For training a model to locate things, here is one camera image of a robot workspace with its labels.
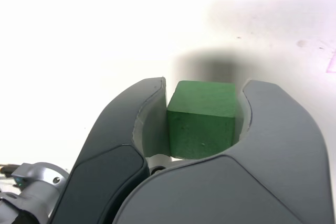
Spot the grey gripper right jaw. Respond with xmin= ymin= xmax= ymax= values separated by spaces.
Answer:
xmin=112 ymin=78 xmax=329 ymax=224

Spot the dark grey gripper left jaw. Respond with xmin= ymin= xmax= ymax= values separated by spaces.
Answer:
xmin=48 ymin=77 xmax=173 ymax=224

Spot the green cube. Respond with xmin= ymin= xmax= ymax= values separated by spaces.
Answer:
xmin=166 ymin=80 xmax=244 ymax=161

